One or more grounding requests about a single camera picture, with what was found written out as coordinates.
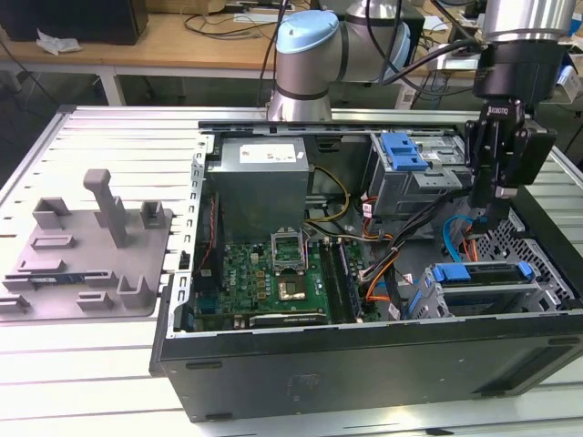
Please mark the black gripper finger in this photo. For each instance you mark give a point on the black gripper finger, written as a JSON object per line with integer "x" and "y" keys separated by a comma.
{"x": 498, "y": 191}
{"x": 476, "y": 145}

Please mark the hard disk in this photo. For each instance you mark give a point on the hard disk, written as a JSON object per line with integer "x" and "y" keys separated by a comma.
{"x": 451, "y": 272}

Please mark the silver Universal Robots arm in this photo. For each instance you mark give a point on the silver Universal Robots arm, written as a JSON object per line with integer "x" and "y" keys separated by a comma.
{"x": 309, "y": 59}

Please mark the metal disk bay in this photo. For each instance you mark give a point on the metal disk bay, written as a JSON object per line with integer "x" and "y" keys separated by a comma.
{"x": 542, "y": 296}

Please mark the blue drive cage latch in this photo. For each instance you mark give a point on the blue drive cage latch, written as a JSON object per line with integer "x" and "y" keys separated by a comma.
{"x": 401, "y": 150}

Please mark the metal optical drive cage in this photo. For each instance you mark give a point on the metal optical drive cage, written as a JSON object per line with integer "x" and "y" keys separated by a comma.
{"x": 401, "y": 191}

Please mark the black desktop box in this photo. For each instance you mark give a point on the black desktop box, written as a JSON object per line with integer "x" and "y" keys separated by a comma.
{"x": 416, "y": 36}

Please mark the installed RAM stick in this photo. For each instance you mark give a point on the installed RAM stick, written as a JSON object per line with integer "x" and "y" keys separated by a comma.
{"x": 350, "y": 282}

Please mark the black RAM slot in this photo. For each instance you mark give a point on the black RAM slot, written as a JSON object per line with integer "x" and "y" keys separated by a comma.
{"x": 331, "y": 282}

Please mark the grey power supply unit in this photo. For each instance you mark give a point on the grey power supply unit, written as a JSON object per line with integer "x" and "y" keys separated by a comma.
{"x": 255, "y": 191}

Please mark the CPU socket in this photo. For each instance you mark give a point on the CPU socket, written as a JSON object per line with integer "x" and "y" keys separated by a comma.
{"x": 292, "y": 291}

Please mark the black PC case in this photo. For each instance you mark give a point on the black PC case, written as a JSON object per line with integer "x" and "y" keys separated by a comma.
{"x": 364, "y": 382}

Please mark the black graphics card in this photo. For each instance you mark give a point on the black graphics card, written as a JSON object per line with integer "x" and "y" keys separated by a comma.
{"x": 291, "y": 319}

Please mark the green motherboard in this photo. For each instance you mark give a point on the green motherboard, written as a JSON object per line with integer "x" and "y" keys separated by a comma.
{"x": 246, "y": 277}

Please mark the black case fan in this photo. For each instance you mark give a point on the black case fan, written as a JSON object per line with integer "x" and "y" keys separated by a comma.
{"x": 209, "y": 227}

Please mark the long wooden desk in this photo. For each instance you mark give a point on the long wooden desk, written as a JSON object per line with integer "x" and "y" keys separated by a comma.
{"x": 136, "y": 52}

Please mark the grey parts rack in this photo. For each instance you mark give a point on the grey parts rack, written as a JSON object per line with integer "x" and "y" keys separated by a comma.
{"x": 91, "y": 264}

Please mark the large black box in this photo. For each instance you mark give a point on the large black box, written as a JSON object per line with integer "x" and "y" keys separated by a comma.
{"x": 91, "y": 23}

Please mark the crumpled white plastic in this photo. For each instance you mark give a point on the crumpled white plastic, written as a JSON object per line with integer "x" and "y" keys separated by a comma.
{"x": 57, "y": 43}

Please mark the RAM stick with white label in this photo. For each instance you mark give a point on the RAM stick with white label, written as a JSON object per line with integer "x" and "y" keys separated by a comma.
{"x": 50, "y": 278}

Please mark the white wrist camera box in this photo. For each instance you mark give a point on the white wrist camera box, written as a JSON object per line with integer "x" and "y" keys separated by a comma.
{"x": 569, "y": 93}

